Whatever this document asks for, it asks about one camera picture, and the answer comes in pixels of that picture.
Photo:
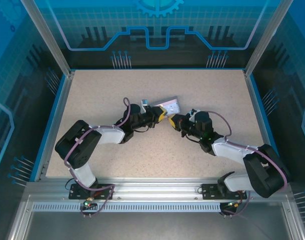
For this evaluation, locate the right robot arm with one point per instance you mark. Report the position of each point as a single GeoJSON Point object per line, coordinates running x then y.
{"type": "Point", "coordinates": [262, 172]}

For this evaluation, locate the cartoon print tin box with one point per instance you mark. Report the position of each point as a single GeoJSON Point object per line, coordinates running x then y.
{"type": "Point", "coordinates": [171, 106]}

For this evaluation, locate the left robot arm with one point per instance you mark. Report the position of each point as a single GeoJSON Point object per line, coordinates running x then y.
{"type": "Point", "coordinates": [80, 147]}

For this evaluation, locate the aluminium mounting rail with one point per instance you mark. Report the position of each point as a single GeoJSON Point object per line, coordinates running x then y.
{"type": "Point", "coordinates": [155, 190]}

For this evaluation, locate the aluminium frame post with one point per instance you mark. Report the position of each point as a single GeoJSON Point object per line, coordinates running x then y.
{"type": "Point", "coordinates": [267, 32]}
{"type": "Point", "coordinates": [47, 37]}

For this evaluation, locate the blue table side rim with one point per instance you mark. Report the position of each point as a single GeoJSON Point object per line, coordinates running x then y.
{"type": "Point", "coordinates": [262, 112]}
{"type": "Point", "coordinates": [50, 125]}

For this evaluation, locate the small led circuit board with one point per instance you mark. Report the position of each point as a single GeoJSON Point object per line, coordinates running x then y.
{"type": "Point", "coordinates": [88, 203]}
{"type": "Point", "coordinates": [235, 205]}

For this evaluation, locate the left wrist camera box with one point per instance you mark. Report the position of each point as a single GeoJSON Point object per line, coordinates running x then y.
{"type": "Point", "coordinates": [144, 102]}

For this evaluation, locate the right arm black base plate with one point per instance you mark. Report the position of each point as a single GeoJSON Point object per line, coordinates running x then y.
{"type": "Point", "coordinates": [210, 191]}

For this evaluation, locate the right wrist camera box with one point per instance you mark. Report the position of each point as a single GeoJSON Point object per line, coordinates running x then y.
{"type": "Point", "coordinates": [192, 111]}

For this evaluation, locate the metal tray frame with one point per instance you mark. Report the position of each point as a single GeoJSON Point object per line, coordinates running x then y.
{"type": "Point", "coordinates": [155, 225]}

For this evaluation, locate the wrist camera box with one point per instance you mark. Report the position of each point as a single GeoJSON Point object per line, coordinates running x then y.
{"type": "Point", "coordinates": [192, 111]}
{"type": "Point", "coordinates": [144, 102]}

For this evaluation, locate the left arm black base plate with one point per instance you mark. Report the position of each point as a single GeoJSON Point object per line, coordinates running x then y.
{"type": "Point", "coordinates": [76, 193]}

